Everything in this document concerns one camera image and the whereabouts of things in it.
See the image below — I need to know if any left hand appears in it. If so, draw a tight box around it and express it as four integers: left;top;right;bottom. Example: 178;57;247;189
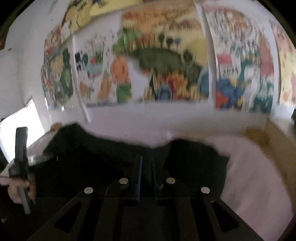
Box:
7;177;37;204

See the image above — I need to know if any yellow pink drawing poster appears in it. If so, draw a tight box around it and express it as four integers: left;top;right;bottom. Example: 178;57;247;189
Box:
270;21;295;108

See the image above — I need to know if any green hill landscape poster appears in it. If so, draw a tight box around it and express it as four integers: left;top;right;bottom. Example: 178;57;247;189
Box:
120;1;209;101

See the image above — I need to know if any black garment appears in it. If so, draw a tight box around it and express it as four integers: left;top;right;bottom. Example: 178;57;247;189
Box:
28;123;232;241

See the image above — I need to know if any citrus fruit drawing poster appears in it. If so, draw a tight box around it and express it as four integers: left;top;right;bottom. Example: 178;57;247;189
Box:
72;27;134;107

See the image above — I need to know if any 2024 cartoon town poster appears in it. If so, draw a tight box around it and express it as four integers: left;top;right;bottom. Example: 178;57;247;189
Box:
203;6;274;114

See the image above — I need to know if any bright window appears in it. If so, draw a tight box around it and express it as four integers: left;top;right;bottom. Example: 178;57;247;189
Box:
0;98;46;163

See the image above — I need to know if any wooden bed frame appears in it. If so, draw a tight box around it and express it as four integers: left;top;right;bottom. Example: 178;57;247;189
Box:
244;118;295;189

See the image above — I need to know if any green foliage cartoon poster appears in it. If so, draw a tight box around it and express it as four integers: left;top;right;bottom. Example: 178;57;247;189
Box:
41;25;74;110

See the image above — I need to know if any pale pink bed sheet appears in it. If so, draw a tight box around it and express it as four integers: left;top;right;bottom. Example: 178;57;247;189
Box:
28;131;293;240

